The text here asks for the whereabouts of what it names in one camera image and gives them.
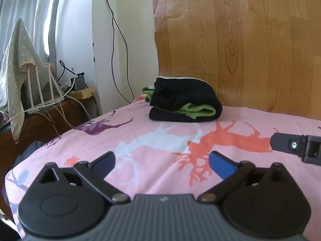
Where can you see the navy and green striped sweater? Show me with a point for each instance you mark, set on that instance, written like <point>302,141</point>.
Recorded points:
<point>183,100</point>

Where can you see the small black box device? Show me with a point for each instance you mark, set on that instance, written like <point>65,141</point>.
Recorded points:
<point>78,82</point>

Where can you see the yellow cardboard box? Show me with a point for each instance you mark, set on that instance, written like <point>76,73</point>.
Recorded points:
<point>82,94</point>

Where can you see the dotted grey cloth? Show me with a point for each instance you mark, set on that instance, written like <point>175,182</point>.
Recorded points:
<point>17,75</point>

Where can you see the pink deer print bedsheet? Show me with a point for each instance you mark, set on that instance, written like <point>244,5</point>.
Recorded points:
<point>155,140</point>

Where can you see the white curtain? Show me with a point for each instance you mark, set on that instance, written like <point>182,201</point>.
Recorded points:
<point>27,10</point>

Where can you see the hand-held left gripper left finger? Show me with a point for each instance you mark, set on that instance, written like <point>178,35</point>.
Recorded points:
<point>104,164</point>

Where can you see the wood grain panel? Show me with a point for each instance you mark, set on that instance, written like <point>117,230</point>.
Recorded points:
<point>238,42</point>

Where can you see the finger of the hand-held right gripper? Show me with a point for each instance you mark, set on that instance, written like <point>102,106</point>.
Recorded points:
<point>293,144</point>

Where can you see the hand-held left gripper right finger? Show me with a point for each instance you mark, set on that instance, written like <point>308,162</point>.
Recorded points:
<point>220,165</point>

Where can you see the brown wooden nightstand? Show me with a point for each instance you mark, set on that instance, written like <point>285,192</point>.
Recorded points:
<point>45,120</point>

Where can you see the white router with antennas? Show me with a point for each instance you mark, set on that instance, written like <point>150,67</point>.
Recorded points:
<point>40,90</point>

